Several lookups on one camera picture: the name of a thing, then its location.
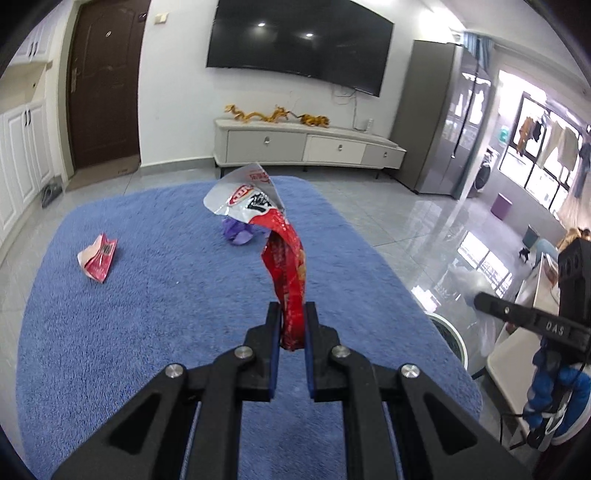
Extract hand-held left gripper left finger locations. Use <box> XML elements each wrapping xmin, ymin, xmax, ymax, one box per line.
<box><xmin>51</xmin><ymin>301</ymin><xmax>283</xmax><ymax>480</ymax></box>

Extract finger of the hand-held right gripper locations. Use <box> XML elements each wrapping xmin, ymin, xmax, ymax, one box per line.
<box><xmin>473</xmin><ymin>291</ymin><xmax>561</xmax><ymax>335</ymax></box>

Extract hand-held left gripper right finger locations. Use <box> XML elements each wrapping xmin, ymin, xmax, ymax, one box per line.
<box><xmin>305</xmin><ymin>301</ymin><xmax>532</xmax><ymax>480</ymax></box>

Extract white round trash bin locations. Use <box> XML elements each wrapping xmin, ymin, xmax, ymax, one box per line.
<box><xmin>427</xmin><ymin>313</ymin><xmax>468</xmax><ymax>370</ymax></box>

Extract red silver-lined snack bag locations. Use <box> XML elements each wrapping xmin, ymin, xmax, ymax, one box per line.
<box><xmin>203</xmin><ymin>161</ymin><xmax>308</xmax><ymax>352</ymax></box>

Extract person's right hand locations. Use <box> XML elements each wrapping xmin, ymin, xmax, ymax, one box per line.
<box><xmin>526</xmin><ymin>348</ymin><xmax>585</xmax><ymax>437</ymax></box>

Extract white table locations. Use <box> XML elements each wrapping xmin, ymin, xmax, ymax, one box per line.
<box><xmin>485</xmin><ymin>258</ymin><xmax>591</xmax><ymax>439</ymax></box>

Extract purple stool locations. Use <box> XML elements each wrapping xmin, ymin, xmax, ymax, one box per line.
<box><xmin>490</xmin><ymin>193</ymin><xmax>512</xmax><ymax>220</ymax></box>

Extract blue fluffy mat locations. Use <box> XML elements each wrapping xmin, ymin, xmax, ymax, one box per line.
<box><xmin>16</xmin><ymin>175</ymin><xmax>483</xmax><ymax>480</ymax></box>

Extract washing machine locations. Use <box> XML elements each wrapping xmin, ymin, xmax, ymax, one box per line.
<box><xmin>471</xmin><ymin>148</ymin><xmax>497</xmax><ymax>199</ymax></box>

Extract purple crumpled wrapper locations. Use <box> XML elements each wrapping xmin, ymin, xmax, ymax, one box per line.
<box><xmin>222</xmin><ymin>217</ymin><xmax>257</xmax><ymax>246</ymax></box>

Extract hanging clothes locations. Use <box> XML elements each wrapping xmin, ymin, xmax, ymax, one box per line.
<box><xmin>515</xmin><ymin>115</ymin><xmax>591</xmax><ymax>199</ymax></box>

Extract red and white wrapper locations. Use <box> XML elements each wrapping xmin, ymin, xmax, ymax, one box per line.
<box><xmin>78</xmin><ymin>233</ymin><xmax>118</xmax><ymax>283</ymax></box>

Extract grey refrigerator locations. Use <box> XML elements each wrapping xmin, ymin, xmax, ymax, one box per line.
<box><xmin>390</xmin><ymin>39</ymin><xmax>492</xmax><ymax>200</ymax></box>

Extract white grey television stand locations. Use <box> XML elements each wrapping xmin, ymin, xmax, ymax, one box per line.
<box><xmin>213</xmin><ymin>117</ymin><xmax>407</xmax><ymax>182</ymax></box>

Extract blue curtain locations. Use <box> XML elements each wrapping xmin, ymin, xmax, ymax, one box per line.
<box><xmin>462</xmin><ymin>32</ymin><xmax>495</xmax><ymax>70</ymax></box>

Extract brown doormat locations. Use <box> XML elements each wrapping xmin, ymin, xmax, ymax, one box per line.
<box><xmin>65</xmin><ymin>157</ymin><xmax>140</xmax><ymax>192</ymax></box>

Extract grey green slippers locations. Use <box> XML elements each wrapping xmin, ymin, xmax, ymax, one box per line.
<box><xmin>41</xmin><ymin>182</ymin><xmax>63</xmax><ymax>208</ymax></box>

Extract white lower cabinets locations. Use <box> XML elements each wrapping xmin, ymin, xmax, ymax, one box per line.
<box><xmin>0</xmin><ymin>99</ymin><xmax>56</xmax><ymax>250</ymax></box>

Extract white cabinets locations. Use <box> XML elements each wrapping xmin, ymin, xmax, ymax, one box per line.
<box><xmin>0</xmin><ymin>99</ymin><xmax>56</xmax><ymax>250</ymax></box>
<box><xmin>7</xmin><ymin>18</ymin><xmax>54</xmax><ymax>70</ymax></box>

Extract dark brown door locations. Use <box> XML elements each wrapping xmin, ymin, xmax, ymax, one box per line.
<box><xmin>67</xmin><ymin>0</ymin><xmax>151</xmax><ymax>178</ymax></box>

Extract white upper cabinets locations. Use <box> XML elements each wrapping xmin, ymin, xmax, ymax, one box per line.
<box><xmin>7</xmin><ymin>18</ymin><xmax>54</xmax><ymax>70</ymax></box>

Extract television cable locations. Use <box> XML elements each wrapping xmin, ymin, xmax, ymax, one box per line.
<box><xmin>333</xmin><ymin>85</ymin><xmax>365</xmax><ymax>132</ymax></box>

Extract black wall television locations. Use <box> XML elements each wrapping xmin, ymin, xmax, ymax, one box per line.
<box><xmin>205</xmin><ymin>0</ymin><xmax>395</xmax><ymax>97</ymax></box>

